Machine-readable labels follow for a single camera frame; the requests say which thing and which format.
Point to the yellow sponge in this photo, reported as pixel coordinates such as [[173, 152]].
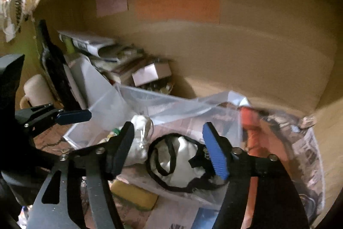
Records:
[[135, 195]]

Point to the white garment with black trim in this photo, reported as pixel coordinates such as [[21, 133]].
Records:
[[182, 162]]

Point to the flat newspaper sheet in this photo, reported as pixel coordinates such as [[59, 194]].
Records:
[[171, 214]]

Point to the stack of magazines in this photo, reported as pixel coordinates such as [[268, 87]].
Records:
[[91, 44]]

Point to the patterned hanging cloth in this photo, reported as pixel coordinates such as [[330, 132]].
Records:
[[16, 9]]

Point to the cream cylindrical mug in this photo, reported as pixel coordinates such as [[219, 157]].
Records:
[[37, 89]]

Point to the orange paper sheet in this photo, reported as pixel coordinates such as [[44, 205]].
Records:
[[176, 7]]

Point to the crumpled newspaper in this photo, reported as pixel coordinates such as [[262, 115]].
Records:
[[308, 154]]

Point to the small cardboard box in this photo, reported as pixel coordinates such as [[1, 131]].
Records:
[[151, 74]]

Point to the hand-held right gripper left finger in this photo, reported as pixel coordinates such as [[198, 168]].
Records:
[[122, 149]]

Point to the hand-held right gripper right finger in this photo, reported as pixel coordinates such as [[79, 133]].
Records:
[[215, 154]]

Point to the pink paper sheet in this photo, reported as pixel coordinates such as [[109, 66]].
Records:
[[112, 0]]

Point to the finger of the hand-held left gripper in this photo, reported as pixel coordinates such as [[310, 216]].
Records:
[[72, 116]]

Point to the black flat board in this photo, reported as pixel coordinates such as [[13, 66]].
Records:
[[55, 65]]

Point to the orange cloth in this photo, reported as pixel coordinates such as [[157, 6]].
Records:
[[253, 132]]

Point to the blue packet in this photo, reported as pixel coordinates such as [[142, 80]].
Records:
[[205, 218]]

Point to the clear plastic bag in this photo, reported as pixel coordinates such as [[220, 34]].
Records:
[[171, 111]]

